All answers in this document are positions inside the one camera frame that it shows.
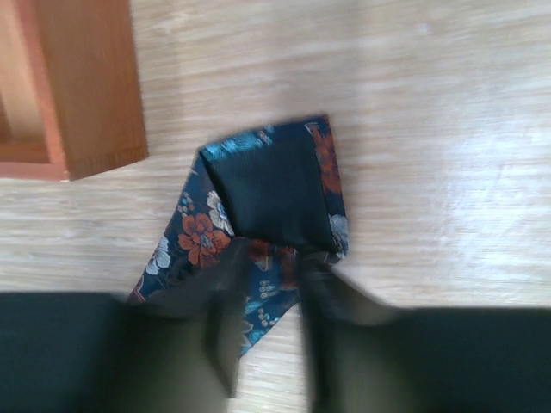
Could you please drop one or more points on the orange compartment tray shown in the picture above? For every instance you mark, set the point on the orange compartment tray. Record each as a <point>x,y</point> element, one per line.
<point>70,96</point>

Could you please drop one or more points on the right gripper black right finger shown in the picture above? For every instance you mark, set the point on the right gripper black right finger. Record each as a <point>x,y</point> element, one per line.
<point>365,355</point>

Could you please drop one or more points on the navy floral tie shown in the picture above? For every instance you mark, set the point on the navy floral tie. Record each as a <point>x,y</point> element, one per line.
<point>276,185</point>

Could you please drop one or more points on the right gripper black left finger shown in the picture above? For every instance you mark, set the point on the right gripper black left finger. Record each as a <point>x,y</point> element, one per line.
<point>93,352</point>

